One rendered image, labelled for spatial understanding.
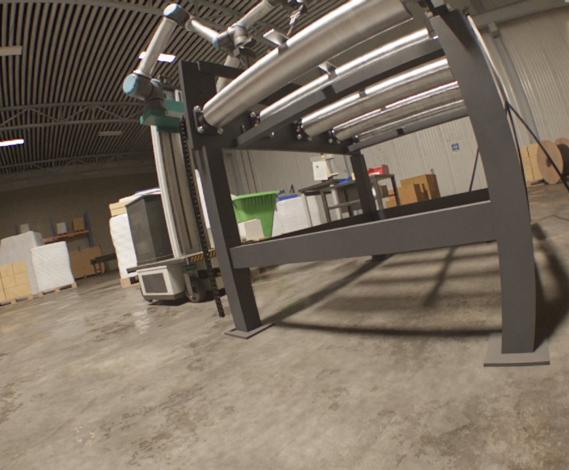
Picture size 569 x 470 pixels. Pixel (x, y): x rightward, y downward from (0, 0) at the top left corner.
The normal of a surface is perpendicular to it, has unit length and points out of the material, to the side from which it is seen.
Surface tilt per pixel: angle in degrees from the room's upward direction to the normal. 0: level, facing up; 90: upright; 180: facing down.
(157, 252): 90
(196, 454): 0
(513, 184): 90
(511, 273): 90
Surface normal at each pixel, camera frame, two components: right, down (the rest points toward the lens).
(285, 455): -0.22, -0.97
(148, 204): 0.81, -0.16
